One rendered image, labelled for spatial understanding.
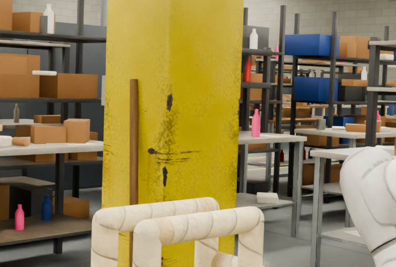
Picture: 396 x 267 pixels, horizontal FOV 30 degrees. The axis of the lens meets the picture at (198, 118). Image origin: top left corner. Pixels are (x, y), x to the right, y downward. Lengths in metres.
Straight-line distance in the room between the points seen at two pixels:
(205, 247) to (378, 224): 0.34
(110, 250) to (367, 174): 0.50
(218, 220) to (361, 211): 0.40
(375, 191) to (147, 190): 0.86
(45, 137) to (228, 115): 3.15
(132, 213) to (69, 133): 4.23
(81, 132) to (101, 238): 4.24
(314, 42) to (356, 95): 1.05
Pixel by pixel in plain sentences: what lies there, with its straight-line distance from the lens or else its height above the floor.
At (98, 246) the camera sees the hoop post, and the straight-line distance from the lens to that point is 0.90.
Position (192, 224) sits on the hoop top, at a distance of 0.86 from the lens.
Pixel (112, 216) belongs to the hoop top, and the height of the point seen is 1.20.
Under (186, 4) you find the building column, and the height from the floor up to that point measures 1.56.
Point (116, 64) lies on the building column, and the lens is 2.04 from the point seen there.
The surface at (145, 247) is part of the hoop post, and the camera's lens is 0.83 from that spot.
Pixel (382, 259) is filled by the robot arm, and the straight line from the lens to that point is 1.23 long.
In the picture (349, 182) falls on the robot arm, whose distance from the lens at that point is 1.25.
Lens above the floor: 1.37
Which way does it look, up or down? 3 degrees down
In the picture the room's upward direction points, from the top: 2 degrees clockwise
